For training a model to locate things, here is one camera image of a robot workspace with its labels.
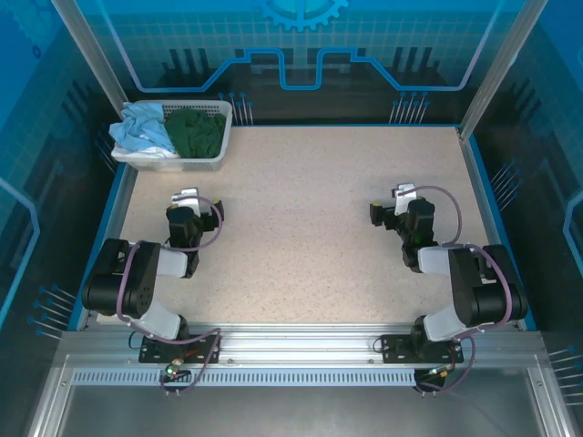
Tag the light blue printed t-shirt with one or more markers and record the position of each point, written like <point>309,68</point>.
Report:
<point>136,127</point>

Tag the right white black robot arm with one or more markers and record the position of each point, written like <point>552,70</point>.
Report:
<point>464,291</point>

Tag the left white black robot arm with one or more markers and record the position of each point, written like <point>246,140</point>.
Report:
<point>114,287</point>

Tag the dark green t-shirt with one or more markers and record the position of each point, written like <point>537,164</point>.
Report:
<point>196,134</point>

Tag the white plastic laundry basket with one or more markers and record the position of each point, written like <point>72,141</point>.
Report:
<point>214,109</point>

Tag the connector with green light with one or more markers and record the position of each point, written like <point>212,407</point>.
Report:
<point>172,369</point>
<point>438,372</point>

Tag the steel front panel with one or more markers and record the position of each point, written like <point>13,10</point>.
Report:
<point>296,409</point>

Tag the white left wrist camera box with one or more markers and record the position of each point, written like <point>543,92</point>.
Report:
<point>189,200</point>

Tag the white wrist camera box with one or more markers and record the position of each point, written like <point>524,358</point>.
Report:
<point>403,200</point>
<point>189,200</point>

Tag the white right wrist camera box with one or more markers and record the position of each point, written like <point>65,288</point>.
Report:
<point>403,200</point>

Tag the aluminium table side rail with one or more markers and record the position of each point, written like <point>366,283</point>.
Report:
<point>476,182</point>
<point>119,205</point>

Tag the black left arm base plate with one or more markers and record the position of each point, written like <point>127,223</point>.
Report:
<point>205,348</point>

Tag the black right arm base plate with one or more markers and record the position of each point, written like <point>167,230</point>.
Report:
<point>396,348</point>

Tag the aluminium mounting rail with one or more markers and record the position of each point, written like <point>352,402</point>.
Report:
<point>296,341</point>

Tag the aluminium frame post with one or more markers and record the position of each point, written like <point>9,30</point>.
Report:
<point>501,59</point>
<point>91,50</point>

